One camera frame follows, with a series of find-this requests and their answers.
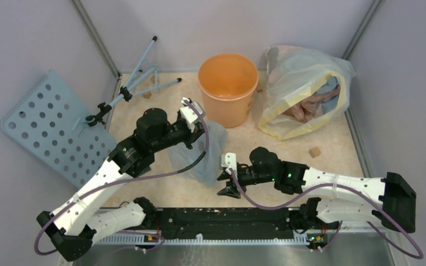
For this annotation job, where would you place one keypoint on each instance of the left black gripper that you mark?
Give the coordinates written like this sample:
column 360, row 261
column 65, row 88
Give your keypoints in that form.
column 199, row 130

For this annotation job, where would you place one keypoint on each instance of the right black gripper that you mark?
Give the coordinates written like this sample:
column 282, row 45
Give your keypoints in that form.
column 231, row 189

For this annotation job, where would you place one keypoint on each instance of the light blue plastic trash bag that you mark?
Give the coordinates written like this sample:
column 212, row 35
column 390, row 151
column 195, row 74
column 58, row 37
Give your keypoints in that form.
column 208, row 169

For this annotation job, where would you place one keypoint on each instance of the large translucent white trash bag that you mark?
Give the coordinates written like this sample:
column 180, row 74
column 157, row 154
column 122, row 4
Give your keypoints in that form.
column 294, row 74

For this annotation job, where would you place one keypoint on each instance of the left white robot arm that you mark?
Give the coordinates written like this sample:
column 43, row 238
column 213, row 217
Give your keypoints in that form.
column 75, row 226

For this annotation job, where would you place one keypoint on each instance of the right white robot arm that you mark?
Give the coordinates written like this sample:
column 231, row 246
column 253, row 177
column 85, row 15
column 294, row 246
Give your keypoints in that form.
column 389, row 200

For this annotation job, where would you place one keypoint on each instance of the orange plastic trash bin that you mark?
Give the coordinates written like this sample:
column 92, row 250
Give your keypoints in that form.
column 227, row 82

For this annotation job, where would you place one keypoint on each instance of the wooden block near bin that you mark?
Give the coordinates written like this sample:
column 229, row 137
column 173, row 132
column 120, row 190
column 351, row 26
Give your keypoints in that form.
column 259, row 87

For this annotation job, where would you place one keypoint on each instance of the pink plastic bags inside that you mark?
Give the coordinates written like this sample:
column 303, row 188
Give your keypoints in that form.
column 311, row 107

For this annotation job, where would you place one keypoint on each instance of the light blue tripod stand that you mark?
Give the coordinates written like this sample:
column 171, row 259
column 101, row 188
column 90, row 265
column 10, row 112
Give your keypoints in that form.
column 126, row 92

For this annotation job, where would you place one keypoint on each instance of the wooden cube on table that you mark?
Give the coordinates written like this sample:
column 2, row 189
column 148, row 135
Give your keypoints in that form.
column 314, row 152

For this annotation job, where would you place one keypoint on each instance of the light blue perforated board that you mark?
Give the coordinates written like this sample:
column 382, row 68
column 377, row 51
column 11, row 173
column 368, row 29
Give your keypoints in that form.
column 50, row 123

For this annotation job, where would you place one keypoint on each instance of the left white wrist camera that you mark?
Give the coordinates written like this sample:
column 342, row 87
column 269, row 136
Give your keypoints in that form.
column 189, row 115

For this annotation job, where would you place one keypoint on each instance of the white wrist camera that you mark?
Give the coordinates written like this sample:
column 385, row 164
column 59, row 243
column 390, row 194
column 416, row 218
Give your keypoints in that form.
column 229, row 162
column 189, row 115

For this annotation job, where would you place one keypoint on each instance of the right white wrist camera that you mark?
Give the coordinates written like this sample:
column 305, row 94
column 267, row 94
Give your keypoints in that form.
column 229, row 162

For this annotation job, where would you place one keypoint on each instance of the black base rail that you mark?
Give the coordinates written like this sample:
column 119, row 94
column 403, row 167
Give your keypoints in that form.
column 229, row 223

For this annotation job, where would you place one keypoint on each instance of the white toothed cable strip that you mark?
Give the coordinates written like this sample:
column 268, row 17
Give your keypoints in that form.
column 135, row 239

